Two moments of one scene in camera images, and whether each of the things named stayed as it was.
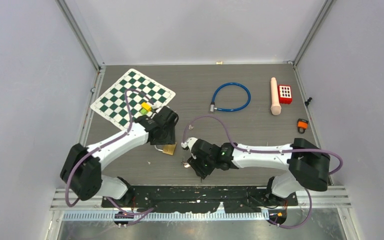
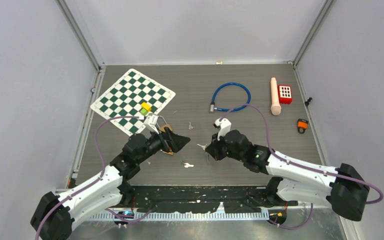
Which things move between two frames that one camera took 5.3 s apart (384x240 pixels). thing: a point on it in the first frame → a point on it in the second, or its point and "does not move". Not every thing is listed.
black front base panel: (231, 199) does not move
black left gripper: (169, 139) → (170, 141)
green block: (143, 111) does not move
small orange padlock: (302, 125) does not move
